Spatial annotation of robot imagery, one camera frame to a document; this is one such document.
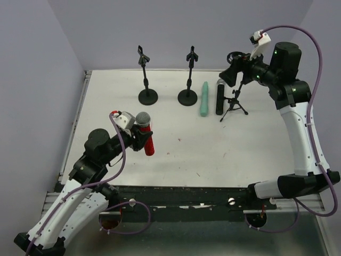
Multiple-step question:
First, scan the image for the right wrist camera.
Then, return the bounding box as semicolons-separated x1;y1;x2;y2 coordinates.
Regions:
250;30;271;60

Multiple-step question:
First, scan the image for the middle black round-base stand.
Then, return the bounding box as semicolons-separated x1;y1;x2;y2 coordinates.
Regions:
177;46;198;107

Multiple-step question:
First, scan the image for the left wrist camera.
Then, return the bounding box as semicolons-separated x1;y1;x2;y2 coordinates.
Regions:
111;110;135;136

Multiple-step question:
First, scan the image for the black tripod shock-mount stand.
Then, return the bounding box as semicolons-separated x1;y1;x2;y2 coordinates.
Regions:
220;50;250;123

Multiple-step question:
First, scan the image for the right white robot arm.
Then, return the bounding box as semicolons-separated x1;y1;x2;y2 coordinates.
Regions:
219;42;340;199

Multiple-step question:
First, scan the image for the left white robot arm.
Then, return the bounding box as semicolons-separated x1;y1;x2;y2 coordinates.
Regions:
14;121;153;255

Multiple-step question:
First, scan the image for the left black round-base stand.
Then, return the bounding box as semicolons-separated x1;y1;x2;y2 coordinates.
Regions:
137;45;158;106

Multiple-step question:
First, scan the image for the black microphone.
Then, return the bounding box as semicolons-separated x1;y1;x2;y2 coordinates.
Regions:
215;79;226;115

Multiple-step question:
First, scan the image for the purple cable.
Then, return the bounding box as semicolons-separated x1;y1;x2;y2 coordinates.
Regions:
25;110;152;256
244;25;336;233

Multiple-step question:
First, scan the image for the black round-base stand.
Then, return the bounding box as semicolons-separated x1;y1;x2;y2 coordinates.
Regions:
137;45;158;106
177;46;198;107

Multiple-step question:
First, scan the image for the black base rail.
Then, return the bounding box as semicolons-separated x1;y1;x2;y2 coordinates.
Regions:
100;186;277;223

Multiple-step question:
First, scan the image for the red rhinestone microphone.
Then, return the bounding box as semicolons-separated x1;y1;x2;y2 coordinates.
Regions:
135;111;156;157

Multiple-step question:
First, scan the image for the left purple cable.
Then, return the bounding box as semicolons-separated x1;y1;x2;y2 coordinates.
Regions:
25;110;152;256

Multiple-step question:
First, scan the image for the teal microphone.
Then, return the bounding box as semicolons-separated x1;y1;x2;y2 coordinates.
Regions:
199;81;209;117

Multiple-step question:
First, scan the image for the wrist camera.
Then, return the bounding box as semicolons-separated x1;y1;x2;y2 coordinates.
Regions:
250;30;271;60
111;110;135;136

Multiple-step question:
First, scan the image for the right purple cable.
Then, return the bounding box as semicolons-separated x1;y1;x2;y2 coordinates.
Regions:
244;25;336;233

